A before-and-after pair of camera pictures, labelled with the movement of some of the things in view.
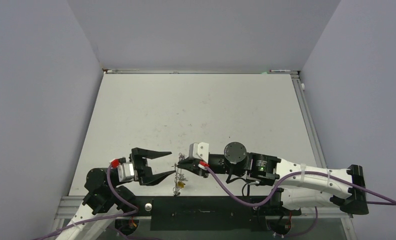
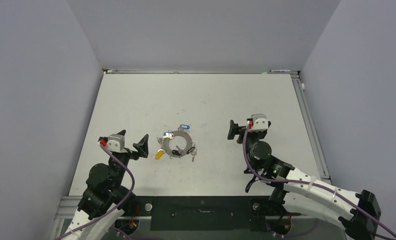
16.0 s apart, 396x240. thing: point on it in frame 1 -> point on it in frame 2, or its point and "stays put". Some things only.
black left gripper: (142, 170) -> (141, 147)
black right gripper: (190, 161) -> (235, 129)
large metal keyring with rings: (179, 178) -> (190, 147)
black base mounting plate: (208, 213) stays put
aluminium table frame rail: (308, 123) stays put
